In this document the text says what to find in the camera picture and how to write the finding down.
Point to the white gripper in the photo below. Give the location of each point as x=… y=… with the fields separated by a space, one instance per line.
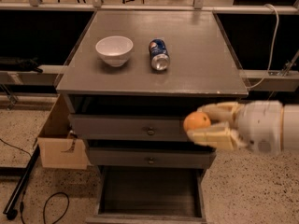
x=261 y=125

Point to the orange fruit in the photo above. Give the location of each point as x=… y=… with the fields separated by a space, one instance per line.
x=196 y=120

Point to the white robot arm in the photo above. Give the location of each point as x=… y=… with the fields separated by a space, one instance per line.
x=289 y=127

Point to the grey wooden drawer cabinet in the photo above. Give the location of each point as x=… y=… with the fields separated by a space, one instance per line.
x=201 y=71

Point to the grey open bottom drawer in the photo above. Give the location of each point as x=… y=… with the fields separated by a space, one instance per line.
x=144 y=195

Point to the grey middle drawer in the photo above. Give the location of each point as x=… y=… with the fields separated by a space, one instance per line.
x=150 y=158

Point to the grey top drawer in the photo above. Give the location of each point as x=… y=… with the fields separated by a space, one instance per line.
x=132 y=128

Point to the blue soda can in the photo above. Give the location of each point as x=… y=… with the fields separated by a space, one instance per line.
x=159 y=57

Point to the white bowl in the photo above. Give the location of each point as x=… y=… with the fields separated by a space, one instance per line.
x=114 y=50

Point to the cardboard box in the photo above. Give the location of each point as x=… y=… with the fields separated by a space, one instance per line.
x=58 y=144

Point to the black bag on ledge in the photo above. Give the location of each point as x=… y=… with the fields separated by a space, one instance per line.
x=19 y=64

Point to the black floor rail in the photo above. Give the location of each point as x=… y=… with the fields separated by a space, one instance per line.
x=23 y=174

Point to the metal frame railing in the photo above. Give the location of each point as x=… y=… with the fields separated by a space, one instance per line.
x=220 y=6

